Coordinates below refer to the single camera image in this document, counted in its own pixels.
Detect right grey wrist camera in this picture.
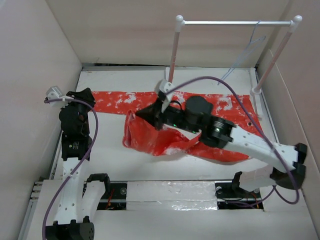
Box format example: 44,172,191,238
154,79,175,95

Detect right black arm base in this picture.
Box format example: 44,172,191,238
214,171,264,210

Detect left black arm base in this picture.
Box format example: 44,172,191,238
97,181,128,211

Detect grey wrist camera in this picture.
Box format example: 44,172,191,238
154,79,175,95
45,86,66,108

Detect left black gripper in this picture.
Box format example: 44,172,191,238
61,88,96,135

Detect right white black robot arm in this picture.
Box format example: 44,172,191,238
136,96,308,197

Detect white clothes rack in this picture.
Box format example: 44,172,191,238
165,15,303,119

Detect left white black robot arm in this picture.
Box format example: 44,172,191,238
41,86,112,240

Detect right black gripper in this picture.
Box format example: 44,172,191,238
136,97,198,134

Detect blue wire hanger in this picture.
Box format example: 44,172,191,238
221,20,266,81

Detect orange white tie-dye trousers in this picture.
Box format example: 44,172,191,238
92,91,261,163

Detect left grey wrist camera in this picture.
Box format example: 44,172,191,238
45,86,66,108

